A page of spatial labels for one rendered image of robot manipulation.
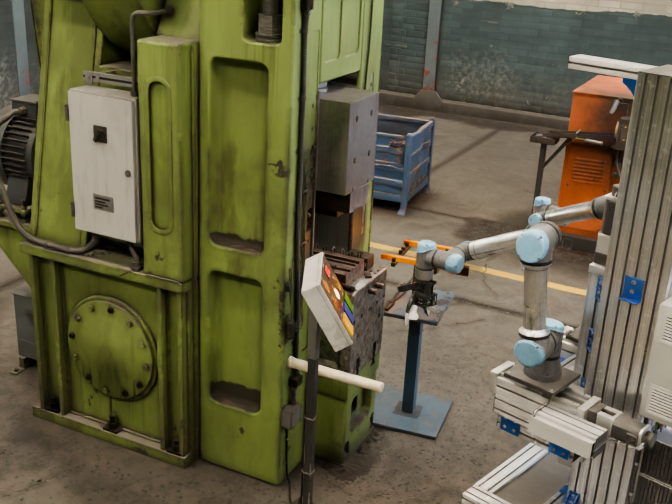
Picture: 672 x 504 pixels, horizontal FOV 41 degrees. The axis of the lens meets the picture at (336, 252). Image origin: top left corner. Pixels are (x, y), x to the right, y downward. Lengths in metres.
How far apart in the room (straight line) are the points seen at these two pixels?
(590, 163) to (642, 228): 3.92
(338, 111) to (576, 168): 3.89
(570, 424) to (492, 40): 8.58
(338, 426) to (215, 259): 1.02
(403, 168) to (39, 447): 4.29
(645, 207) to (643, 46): 7.90
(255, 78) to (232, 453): 1.75
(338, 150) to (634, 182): 1.20
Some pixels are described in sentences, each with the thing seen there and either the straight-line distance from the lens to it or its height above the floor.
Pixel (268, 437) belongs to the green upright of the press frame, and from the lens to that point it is 4.20.
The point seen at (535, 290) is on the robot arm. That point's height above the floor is 1.23.
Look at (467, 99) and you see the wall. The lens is 11.92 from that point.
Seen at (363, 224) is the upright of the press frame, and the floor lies 1.05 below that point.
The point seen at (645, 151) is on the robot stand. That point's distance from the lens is 3.44.
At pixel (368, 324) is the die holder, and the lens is 4.25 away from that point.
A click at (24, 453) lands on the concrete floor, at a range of 4.67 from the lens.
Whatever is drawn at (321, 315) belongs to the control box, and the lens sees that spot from 3.42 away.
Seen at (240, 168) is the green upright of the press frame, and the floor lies 1.47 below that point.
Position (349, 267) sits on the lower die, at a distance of 4.09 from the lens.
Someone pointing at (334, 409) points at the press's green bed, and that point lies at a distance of 4.31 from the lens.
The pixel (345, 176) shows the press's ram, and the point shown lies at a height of 1.45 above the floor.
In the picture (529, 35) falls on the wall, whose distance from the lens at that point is 11.57.
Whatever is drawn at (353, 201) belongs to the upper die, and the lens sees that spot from 3.94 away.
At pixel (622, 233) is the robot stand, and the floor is 1.43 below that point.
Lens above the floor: 2.54
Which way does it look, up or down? 21 degrees down
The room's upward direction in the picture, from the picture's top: 3 degrees clockwise
